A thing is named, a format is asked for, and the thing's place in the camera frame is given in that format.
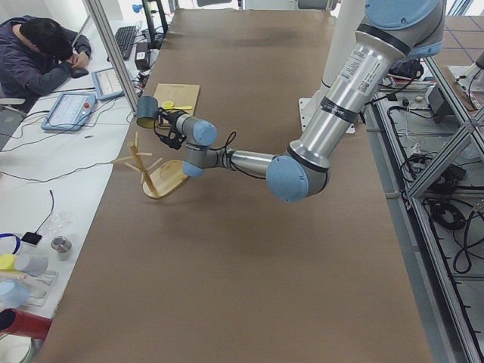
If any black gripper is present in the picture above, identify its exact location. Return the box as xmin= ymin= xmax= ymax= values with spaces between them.
xmin=153 ymin=109 xmax=186 ymax=150

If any dark blue ribbed mug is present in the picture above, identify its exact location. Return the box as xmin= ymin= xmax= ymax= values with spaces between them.
xmin=136 ymin=96 xmax=159 ymax=129

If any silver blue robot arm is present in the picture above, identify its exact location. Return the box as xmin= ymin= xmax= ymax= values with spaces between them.
xmin=138 ymin=1 xmax=446 ymax=203

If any wooden mug rack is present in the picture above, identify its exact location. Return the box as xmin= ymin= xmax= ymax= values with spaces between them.
xmin=111 ymin=132 xmax=189 ymax=200

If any grey cup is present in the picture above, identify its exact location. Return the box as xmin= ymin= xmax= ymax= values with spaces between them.
xmin=14 ymin=254 xmax=48 ymax=277

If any yellow cup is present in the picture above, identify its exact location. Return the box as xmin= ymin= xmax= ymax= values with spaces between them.
xmin=0 ymin=254 xmax=17 ymax=271

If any light blue cup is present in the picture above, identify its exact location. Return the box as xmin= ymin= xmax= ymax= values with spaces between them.
xmin=1 ymin=279 xmax=30 ymax=308

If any yellow plastic knife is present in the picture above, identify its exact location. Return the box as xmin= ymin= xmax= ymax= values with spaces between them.
xmin=169 ymin=106 xmax=193 ymax=111

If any bamboo cutting board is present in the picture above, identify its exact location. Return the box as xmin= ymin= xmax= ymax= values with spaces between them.
xmin=154 ymin=83 xmax=200 ymax=116

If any black power adapter box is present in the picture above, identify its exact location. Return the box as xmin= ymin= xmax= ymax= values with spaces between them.
xmin=135 ymin=42 xmax=150 ymax=70

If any blue teach pendant tablet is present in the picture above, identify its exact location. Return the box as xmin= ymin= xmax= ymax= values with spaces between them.
xmin=91 ymin=67 xmax=124 ymax=101
xmin=41 ymin=92 xmax=97 ymax=132

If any black keyboard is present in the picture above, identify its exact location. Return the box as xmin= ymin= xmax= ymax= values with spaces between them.
xmin=115 ymin=26 xmax=137 ymax=60

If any black computer mouse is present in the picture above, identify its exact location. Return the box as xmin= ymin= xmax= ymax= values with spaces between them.
xmin=71 ymin=68 xmax=89 ymax=79

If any steel cylinder canister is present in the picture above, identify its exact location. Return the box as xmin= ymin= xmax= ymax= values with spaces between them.
xmin=51 ymin=235 xmax=72 ymax=261

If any seated person dark jacket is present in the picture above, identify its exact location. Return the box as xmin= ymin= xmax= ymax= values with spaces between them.
xmin=1 ymin=15 xmax=92 ymax=113

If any small black square device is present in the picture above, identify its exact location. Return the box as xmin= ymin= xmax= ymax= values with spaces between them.
xmin=20 ymin=231 xmax=42 ymax=246

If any red cylinder container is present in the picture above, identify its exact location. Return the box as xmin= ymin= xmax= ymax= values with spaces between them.
xmin=1 ymin=309 xmax=52 ymax=340

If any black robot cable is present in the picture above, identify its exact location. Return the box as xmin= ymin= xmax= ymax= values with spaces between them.
xmin=207 ymin=131 xmax=273 ymax=178

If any aluminium frame post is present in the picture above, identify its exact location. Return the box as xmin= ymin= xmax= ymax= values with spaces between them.
xmin=84 ymin=0 xmax=138 ymax=116

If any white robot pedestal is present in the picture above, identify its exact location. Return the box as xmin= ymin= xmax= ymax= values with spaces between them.
xmin=297 ymin=0 xmax=365 ymax=130

